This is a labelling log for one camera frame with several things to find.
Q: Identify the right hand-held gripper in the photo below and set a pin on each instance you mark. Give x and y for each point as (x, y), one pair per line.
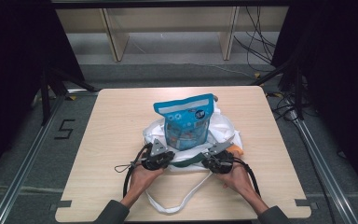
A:
(220, 163)

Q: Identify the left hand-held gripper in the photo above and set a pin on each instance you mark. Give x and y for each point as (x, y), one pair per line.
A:
(157, 160)

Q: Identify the white tote bag coloured blobs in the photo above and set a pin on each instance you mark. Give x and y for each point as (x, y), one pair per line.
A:
(223, 130)

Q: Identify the blue snack packet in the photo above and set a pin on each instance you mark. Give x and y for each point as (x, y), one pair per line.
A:
(185, 124)

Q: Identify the person's right hand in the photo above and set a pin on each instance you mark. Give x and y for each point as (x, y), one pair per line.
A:
(237, 182)

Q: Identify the person's left hand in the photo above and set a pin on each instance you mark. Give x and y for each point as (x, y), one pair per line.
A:
(141, 182)

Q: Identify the dark round table grommet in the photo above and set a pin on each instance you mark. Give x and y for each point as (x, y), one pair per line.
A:
(216, 99)

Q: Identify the black tripod stand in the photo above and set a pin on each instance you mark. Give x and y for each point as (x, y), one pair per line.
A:
(46, 99)
(297, 93)

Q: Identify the light wooden bench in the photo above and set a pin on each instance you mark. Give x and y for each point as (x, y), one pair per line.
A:
(118, 43)

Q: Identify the black curtain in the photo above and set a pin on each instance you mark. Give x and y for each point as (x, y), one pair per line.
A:
(15, 68)
(341, 77)

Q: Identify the metal floor rail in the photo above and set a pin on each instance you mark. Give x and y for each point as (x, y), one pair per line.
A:
(323, 168)
(28, 161)

